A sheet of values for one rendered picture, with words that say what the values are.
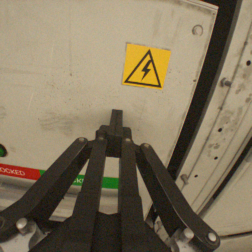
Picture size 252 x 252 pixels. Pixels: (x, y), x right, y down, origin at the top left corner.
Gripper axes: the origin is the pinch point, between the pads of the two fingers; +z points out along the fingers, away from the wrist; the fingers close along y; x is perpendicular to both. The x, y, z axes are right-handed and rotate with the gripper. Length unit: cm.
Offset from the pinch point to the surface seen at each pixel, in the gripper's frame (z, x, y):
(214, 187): 3.7, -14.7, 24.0
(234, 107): 3.4, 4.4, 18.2
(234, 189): 1.5, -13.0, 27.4
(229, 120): 3.4, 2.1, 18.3
